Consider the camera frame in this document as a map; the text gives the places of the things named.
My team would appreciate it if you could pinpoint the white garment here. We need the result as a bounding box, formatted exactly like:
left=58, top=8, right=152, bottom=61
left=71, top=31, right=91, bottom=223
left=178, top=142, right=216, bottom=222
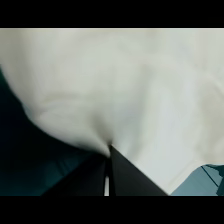
left=0, top=28, right=224, bottom=196

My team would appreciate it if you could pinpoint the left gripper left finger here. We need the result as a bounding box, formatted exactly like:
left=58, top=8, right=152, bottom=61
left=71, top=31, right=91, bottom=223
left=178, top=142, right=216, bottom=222
left=42, top=151, right=108, bottom=197

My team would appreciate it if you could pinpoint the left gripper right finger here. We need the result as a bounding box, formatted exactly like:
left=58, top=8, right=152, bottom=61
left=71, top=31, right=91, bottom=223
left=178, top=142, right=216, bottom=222
left=108, top=144, right=168, bottom=197

